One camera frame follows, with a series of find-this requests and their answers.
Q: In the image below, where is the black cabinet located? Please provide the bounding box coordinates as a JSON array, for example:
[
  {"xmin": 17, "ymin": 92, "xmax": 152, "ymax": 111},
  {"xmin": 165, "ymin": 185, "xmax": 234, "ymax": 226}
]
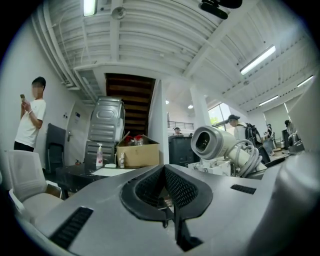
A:
[{"xmin": 167, "ymin": 134, "xmax": 201, "ymax": 168}]

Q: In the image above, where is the white door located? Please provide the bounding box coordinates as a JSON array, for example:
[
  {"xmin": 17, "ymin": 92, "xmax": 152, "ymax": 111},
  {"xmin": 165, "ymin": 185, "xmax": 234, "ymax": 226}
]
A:
[{"xmin": 65, "ymin": 101, "xmax": 89, "ymax": 165}]

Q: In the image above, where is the white flat board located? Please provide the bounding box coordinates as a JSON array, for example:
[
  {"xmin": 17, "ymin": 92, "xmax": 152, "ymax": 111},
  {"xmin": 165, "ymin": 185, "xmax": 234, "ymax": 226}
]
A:
[{"xmin": 90, "ymin": 167, "xmax": 137, "ymax": 177}]

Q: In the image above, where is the clear hand sanitizer bottle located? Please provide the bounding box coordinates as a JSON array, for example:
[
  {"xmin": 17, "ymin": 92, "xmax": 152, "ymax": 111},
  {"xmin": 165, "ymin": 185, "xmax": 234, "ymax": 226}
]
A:
[{"xmin": 95, "ymin": 142, "xmax": 104, "ymax": 167}]

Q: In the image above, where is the black folding chair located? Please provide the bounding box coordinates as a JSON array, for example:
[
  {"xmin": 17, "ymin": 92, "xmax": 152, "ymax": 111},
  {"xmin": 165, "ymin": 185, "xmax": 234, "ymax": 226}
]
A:
[{"xmin": 45, "ymin": 122, "xmax": 67, "ymax": 174}]

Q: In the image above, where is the marble pattern box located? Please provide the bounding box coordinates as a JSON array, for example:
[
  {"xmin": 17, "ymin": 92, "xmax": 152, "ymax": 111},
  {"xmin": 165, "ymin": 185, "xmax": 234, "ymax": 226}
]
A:
[{"xmin": 187, "ymin": 159, "xmax": 232, "ymax": 177}]

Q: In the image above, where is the brown wooden staircase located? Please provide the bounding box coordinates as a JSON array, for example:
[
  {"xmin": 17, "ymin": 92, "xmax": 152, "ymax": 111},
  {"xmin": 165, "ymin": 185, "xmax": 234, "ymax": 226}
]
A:
[{"xmin": 104, "ymin": 72, "xmax": 157, "ymax": 138}]

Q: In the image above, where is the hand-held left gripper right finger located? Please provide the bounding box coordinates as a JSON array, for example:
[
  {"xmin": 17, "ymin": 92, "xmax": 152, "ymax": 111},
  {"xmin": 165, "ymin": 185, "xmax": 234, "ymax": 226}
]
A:
[{"xmin": 164, "ymin": 165, "xmax": 214, "ymax": 252}]

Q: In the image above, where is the black table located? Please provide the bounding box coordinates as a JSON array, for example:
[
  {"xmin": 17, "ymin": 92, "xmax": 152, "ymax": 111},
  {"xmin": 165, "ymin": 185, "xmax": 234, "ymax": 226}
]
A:
[{"xmin": 55, "ymin": 164, "xmax": 118, "ymax": 198}]

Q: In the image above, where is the white mesh office chair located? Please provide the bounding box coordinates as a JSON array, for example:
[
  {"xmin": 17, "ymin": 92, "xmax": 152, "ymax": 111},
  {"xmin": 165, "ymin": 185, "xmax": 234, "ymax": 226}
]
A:
[{"xmin": 4, "ymin": 149, "xmax": 65, "ymax": 222}]

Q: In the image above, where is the long ceiling lamp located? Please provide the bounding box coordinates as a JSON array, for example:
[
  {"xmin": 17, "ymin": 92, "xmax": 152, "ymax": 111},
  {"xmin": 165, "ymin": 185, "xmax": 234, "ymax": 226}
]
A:
[
  {"xmin": 296, "ymin": 74, "xmax": 315, "ymax": 88},
  {"xmin": 239, "ymin": 44, "xmax": 277, "ymax": 76},
  {"xmin": 258, "ymin": 94, "xmax": 280, "ymax": 107},
  {"xmin": 82, "ymin": 0, "xmax": 98, "ymax": 18}
]

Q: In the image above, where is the brown cardboard box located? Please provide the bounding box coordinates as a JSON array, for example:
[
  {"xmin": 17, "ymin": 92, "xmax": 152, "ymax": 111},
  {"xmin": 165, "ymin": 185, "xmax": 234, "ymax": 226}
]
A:
[{"xmin": 116, "ymin": 134, "xmax": 161, "ymax": 169}]

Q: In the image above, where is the silver washing machine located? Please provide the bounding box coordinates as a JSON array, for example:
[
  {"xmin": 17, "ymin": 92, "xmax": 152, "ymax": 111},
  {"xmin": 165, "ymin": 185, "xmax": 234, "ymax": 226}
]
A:
[{"xmin": 84, "ymin": 95, "xmax": 126, "ymax": 166}]

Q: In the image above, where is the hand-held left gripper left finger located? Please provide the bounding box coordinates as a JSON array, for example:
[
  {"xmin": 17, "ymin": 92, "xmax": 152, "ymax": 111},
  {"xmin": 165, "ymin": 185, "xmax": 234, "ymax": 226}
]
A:
[{"xmin": 119, "ymin": 165, "xmax": 174, "ymax": 229}]

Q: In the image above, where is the black device overhead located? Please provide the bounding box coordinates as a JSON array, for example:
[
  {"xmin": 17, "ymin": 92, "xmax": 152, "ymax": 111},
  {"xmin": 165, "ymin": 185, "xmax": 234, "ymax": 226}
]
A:
[{"xmin": 198, "ymin": 0, "xmax": 244, "ymax": 21}]

